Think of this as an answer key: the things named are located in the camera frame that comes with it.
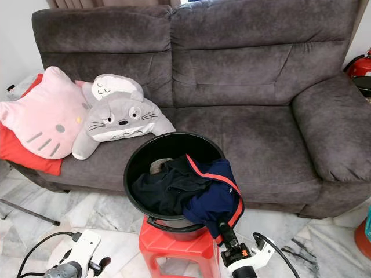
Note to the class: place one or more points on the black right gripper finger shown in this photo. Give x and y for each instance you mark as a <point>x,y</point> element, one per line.
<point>227,236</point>

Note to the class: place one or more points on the navy garment with red stripe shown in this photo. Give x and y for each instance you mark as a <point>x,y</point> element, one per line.
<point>214,197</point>

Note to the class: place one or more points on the red plastic stool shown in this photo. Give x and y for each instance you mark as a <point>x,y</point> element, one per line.
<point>174,252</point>

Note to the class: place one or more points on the black crumpled garment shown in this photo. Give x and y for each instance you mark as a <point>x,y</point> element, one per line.
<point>168,191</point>

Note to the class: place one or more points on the beige cloth lump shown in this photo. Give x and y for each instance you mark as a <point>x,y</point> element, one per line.
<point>158,166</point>

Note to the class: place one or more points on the black round bucket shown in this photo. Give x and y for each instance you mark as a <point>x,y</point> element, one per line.
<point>174,142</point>

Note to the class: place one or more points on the red and blue container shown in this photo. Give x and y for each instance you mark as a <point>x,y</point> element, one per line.
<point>364,240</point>

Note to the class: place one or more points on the dark grey fabric sofa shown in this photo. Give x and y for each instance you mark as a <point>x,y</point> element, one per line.
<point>255,110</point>

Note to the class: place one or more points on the red square cushion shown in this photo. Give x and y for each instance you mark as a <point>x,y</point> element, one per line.
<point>17,150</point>

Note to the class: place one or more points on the grey wide-eyed Totoro plush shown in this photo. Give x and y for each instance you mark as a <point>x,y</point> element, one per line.
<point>122,119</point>

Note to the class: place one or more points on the pink cat face cushion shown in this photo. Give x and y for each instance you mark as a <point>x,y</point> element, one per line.
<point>46,116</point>

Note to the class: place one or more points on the grey closed-eyed Totoro plush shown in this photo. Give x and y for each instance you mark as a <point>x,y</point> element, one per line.
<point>113,87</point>

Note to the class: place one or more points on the brown curtain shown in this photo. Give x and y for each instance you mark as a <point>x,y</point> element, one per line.
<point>110,3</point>

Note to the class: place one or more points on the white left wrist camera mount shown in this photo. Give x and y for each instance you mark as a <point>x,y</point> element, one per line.
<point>84,246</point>

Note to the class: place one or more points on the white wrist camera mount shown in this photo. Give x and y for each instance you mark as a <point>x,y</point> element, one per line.
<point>84,246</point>
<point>264,250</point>

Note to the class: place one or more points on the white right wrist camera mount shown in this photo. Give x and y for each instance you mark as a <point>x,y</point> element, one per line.
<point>264,250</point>

